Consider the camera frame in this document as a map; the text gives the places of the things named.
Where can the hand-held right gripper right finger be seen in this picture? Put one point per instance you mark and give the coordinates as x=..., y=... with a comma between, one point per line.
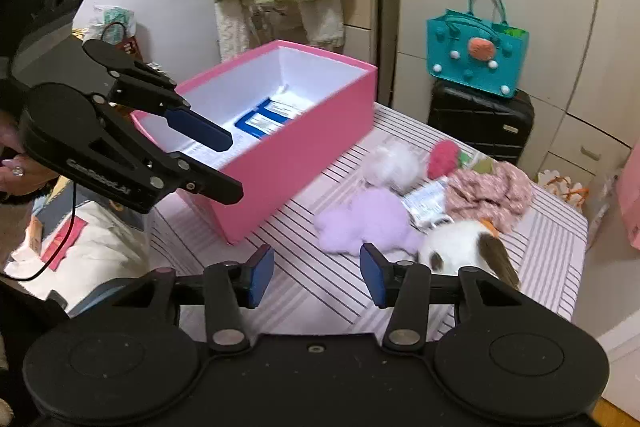
x=374, y=276

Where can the white orange paper bag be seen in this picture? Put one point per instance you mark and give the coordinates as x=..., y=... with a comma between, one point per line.
x=560, y=189

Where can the pink strawberry plush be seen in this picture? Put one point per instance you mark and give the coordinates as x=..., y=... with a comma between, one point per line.
x=442, y=159

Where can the blue white packet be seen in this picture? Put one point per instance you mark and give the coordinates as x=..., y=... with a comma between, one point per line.
x=285, y=108
x=257, y=124

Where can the person's left hand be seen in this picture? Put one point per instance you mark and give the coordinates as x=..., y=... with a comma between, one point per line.
x=15, y=177

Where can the lilac cloud plush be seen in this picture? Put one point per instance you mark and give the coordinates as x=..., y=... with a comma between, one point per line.
x=365, y=219

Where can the white paper sheet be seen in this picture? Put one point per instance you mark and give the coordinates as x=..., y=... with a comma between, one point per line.
x=235, y=146

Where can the olive green plush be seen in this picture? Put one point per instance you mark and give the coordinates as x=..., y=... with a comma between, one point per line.
x=484, y=166

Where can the person's dark fleece clothing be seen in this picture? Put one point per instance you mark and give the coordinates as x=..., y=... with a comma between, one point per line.
x=20, y=347

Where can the white grey quilt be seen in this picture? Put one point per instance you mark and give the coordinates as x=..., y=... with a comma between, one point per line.
x=100, y=252

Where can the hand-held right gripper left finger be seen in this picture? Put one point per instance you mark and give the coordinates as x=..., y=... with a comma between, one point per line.
x=260, y=277

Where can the beige wardrobe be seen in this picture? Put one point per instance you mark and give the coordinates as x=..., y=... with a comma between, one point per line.
x=550, y=7

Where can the plastic bag with tissue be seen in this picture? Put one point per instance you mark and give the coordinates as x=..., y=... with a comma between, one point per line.
x=115, y=14

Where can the white tissue packet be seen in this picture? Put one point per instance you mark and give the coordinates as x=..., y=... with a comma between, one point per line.
x=425, y=204

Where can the white brown cat plush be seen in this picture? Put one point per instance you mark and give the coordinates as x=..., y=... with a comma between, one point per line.
x=455, y=247

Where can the pink cardboard box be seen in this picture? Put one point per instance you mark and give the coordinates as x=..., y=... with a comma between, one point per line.
x=280, y=167

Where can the cream fleece pants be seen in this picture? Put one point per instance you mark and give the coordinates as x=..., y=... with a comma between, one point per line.
x=320, y=22

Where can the red paper bag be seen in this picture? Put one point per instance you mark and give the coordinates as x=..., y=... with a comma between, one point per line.
x=131, y=47

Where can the black suitcase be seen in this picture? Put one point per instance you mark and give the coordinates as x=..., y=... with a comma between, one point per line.
x=475, y=122

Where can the pink flat packet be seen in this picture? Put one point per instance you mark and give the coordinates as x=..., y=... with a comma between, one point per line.
x=67, y=239

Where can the striped tablecloth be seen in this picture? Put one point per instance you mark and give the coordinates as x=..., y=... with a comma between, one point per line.
x=320, y=292

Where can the pink box lid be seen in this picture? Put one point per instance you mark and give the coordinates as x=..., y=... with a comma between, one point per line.
x=630, y=207

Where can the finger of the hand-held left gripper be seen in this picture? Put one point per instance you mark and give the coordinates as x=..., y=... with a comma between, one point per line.
x=200, y=129
x=215, y=187

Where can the teal felt tote bag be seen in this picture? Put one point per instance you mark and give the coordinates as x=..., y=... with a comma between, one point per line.
x=470, y=52

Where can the white fluffy pompom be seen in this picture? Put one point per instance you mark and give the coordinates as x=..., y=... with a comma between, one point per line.
x=392, y=164

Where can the pink floral cloth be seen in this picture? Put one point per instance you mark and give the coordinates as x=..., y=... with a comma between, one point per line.
x=492, y=197

